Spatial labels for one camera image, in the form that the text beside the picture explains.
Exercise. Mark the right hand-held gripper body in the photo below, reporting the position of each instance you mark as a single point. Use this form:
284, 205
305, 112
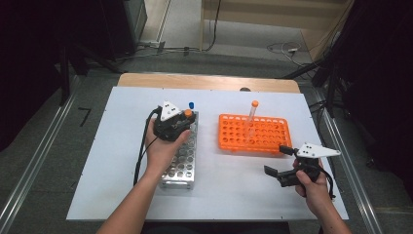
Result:
316, 151

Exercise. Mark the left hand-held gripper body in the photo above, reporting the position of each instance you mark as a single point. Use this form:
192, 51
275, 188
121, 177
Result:
167, 128

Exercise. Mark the short orange-capped test tube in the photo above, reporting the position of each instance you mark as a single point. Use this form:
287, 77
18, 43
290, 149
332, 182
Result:
188, 113

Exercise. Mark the blue-capped test tube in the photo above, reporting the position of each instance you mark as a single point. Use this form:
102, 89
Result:
191, 105

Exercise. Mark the silver metal tube rack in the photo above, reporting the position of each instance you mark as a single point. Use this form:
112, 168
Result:
183, 165

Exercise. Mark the orange plastic tube rack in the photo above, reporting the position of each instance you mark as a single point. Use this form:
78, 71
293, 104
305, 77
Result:
237, 133

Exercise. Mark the tall orange-capped test tube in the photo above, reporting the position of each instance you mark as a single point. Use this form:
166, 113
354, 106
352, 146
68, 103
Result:
255, 104

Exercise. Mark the person's left hand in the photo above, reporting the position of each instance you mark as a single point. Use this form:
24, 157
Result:
160, 156

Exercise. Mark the person's right hand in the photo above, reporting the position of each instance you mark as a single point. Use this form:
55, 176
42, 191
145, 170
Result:
315, 193

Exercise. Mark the wooden table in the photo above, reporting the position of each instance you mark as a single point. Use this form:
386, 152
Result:
195, 81

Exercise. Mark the white table board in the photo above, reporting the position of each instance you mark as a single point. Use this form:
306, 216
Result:
123, 113

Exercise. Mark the dark table grommet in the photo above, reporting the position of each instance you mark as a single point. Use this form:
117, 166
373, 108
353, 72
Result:
245, 89

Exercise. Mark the black metal stand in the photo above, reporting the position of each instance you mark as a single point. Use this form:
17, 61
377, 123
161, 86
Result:
331, 87
65, 74

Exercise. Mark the person's dark clothing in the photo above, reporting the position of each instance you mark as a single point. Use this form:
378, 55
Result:
220, 228

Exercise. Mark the black curtain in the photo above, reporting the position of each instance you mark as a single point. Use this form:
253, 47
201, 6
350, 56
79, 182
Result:
383, 81
32, 48

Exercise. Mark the dark cabinet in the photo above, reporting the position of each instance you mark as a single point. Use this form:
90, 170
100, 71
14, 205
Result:
126, 22

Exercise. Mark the beige wooden partition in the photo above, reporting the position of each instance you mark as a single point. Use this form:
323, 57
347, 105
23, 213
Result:
259, 16

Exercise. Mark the metal floor rail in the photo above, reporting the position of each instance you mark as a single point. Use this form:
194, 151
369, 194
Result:
42, 152
350, 182

